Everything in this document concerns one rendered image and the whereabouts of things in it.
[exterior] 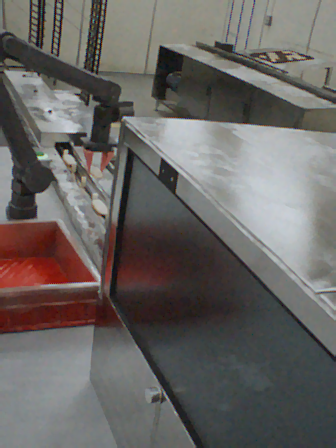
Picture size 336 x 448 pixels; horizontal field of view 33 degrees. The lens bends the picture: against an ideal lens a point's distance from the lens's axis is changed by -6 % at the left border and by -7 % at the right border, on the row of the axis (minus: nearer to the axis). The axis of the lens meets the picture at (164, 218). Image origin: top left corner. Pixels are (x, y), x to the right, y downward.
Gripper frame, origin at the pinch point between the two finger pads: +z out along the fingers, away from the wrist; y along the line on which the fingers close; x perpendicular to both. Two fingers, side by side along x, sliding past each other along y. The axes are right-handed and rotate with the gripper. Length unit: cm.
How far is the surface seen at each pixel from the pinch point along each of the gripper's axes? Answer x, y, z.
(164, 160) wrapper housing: 99, 23, -37
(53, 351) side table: 71, 27, 11
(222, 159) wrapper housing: 99, 15, -37
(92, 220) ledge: 20.3, 5.4, 6.9
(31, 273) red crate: 41.2, 26.0, 10.6
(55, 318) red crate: 63, 25, 9
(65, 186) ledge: -4.5, 7.5, 7.0
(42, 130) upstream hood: -47.1, 8.1, 1.3
